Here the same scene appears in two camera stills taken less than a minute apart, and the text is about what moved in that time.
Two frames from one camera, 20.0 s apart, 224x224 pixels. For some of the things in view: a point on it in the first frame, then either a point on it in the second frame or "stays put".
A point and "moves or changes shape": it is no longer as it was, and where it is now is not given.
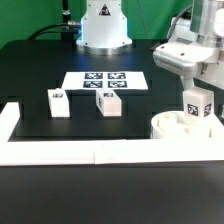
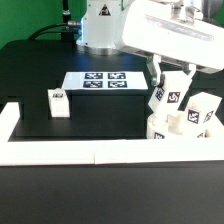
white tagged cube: x=108 y=103 to x=167 y=99
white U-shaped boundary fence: x=99 y=152 stays put
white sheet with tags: x=129 y=80 stays put
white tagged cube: x=58 y=102 stays put
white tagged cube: x=198 y=103 moves or changes shape
